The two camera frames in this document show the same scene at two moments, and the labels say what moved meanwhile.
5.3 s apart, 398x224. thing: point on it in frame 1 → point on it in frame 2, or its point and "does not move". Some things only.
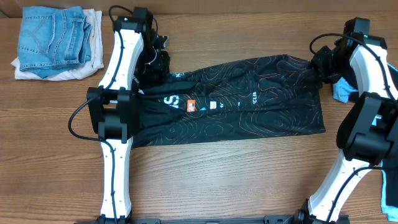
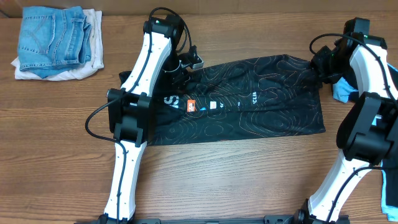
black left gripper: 161,66 → 176,79
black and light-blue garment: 344,90 does not move
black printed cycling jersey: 270,97 does not move
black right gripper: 315,63 does not move
